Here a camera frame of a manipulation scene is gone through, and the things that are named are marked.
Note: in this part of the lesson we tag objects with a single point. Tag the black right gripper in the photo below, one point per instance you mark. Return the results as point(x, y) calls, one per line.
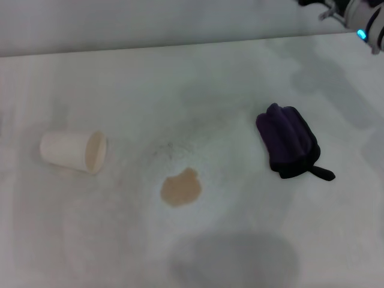
point(312, 2)

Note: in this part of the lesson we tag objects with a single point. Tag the purple rag with black edge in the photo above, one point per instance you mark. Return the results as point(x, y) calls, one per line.
point(285, 135)

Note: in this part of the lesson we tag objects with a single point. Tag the white paper cup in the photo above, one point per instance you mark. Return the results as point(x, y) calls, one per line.
point(64, 148)

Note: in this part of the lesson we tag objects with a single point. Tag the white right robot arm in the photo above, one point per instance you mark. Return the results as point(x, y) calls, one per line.
point(358, 13)

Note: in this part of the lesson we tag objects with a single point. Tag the brown water stain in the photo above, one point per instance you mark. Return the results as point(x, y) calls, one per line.
point(180, 189)

